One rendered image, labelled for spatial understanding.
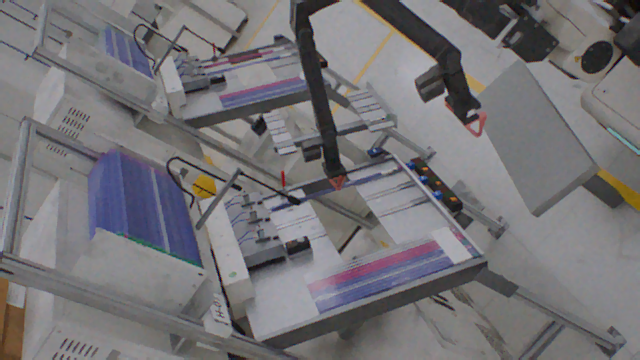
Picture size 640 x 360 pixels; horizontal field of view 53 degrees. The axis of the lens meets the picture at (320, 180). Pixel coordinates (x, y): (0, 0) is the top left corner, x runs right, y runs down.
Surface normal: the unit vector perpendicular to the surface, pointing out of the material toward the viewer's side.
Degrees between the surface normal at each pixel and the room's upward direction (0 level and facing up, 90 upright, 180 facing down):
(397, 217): 42
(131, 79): 90
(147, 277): 90
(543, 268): 0
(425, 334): 0
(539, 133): 0
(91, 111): 90
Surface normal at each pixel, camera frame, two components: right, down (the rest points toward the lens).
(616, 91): -0.75, -0.41
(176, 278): 0.30, 0.48
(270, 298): -0.16, -0.82
